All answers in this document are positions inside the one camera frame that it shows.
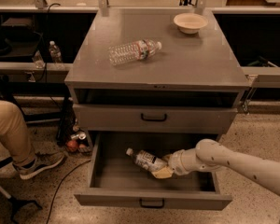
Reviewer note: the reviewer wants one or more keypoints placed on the person leg tan trousers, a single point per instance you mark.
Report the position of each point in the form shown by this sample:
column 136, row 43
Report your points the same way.
column 14, row 136

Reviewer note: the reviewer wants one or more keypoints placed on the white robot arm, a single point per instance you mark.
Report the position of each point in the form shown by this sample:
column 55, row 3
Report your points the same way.
column 209, row 155

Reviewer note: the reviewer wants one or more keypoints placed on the open lower grey drawer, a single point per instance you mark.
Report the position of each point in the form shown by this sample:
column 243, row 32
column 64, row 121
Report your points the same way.
column 116, row 181

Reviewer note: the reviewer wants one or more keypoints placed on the black chair base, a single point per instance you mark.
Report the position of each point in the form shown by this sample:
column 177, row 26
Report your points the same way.
column 16, row 204

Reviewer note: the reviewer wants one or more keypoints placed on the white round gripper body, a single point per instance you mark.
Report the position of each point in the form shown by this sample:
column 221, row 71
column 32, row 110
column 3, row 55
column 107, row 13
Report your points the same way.
column 176, row 162

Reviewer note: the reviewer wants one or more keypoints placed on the white paper bowl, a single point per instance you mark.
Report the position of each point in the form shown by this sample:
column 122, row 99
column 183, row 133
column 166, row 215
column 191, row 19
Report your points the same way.
column 190, row 23

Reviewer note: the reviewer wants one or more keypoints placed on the red apple on floor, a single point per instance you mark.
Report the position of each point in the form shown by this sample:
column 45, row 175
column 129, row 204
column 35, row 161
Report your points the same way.
column 72, row 146

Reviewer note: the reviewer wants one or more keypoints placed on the labelled plastic water bottle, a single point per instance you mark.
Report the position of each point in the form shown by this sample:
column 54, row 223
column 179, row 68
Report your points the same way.
column 146, row 160

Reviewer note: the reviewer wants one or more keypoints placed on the metal can on floor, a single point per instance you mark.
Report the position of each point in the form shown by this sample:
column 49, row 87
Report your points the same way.
column 78, row 136

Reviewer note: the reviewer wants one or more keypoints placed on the water bottle on shelf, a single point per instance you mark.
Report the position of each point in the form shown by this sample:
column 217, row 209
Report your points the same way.
column 55, row 52

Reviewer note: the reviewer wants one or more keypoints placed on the clear ribbed plastic bottle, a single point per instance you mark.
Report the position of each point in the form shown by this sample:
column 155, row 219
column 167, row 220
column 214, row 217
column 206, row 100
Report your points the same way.
column 135, row 51

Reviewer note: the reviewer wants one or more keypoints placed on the grey white sneaker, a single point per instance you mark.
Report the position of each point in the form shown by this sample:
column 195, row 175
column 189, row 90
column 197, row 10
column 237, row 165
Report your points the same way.
column 42, row 162

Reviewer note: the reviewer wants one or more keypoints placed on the closed middle grey drawer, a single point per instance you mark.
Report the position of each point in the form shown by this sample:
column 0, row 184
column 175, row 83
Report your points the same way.
column 154, row 119

